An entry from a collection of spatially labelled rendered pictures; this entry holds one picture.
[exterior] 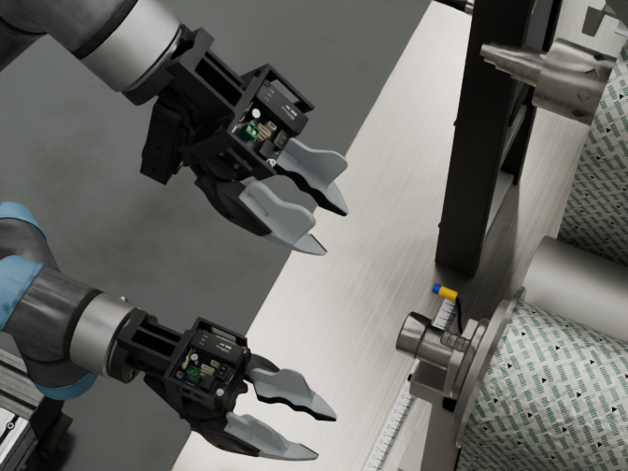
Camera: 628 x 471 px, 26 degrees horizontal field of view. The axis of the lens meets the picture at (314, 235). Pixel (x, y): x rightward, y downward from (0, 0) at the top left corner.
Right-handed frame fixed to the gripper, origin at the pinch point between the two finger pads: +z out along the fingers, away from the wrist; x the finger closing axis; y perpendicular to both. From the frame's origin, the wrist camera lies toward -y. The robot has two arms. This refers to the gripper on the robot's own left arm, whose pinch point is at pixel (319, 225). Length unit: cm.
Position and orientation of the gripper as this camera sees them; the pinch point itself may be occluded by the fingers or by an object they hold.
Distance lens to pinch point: 112.6
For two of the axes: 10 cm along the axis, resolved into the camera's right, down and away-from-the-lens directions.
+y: 5.8, -1.6, -8.0
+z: 6.9, 6.1, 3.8
